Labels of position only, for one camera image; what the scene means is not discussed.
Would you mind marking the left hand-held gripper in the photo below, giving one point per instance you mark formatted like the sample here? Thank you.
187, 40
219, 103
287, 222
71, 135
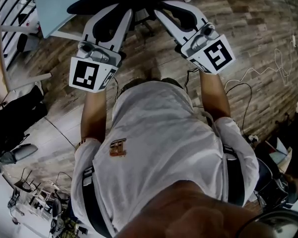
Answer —
89, 73

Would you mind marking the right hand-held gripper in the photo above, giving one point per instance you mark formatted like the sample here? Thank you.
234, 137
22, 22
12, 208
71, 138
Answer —
211, 53

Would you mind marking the person's left forearm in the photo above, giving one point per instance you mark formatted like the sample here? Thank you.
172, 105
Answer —
93, 115

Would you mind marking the person's right forearm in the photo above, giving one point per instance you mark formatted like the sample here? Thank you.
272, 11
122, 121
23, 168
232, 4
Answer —
214, 95

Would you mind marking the light blue table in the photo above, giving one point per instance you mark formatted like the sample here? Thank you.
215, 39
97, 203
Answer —
54, 9

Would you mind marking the person's black trousers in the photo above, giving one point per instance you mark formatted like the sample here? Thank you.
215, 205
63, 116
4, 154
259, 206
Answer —
149, 81

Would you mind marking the black metal railing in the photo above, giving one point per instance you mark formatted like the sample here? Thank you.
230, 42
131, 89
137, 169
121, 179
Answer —
12, 6

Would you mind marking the person's white t-shirt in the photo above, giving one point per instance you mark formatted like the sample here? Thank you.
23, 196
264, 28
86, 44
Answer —
159, 137

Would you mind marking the open cardboard box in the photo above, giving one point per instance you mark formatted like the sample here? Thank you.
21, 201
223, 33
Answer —
280, 155

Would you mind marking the small dark chair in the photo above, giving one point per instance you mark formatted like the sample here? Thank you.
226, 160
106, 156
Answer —
24, 182

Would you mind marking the dark round bin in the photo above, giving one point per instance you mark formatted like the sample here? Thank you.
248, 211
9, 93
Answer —
273, 187

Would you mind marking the person's head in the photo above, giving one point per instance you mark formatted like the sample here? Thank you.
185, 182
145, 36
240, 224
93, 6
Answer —
193, 212

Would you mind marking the black head-worn camera mount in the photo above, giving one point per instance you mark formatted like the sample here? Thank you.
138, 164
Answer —
283, 217

